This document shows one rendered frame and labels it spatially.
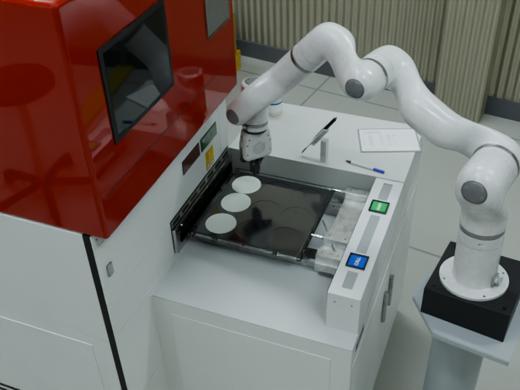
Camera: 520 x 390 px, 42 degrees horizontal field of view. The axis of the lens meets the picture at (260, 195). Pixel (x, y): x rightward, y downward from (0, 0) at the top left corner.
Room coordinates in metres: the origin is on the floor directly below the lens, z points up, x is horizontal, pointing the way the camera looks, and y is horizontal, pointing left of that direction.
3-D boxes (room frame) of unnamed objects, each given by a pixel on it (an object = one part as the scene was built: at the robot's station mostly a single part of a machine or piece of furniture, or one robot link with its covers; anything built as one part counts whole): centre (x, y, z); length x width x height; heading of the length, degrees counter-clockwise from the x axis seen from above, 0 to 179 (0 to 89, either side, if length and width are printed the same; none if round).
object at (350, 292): (1.53, -0.32, 0.89); 0.55 x 0.09 x 0.14; 157
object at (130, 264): (1.64, 0.27, 1.02); 0.81 x 0.03 x 0.40; 157
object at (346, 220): (1.65, -0.26, 0.87); 0.36 x 0.08 x 0.03; 157
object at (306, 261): (1.60, -0.02, 0.84); 0.50 x 0.02 x 0.03; 67
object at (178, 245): (1.80, 0.19, 0.89); 0.44 x 0.02 x 0.10; 157
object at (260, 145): (1.84, 0.01, 1.11); 0.10 x 0.07 x 0.11; 118
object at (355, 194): (1.80, -0.33, 0.89); 0.08 x 0.03 x 0.03; 67
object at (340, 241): (1.58, -0.23, 0.89); 0.08 x 0.03 x 0.03; 67
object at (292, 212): (1.73, -0.01, 0.90); 0.34 x 0.34 x 0.01; 67
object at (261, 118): (1.84, 0.01, 1.25); 0.09 x 0.08 x 0.13; 142
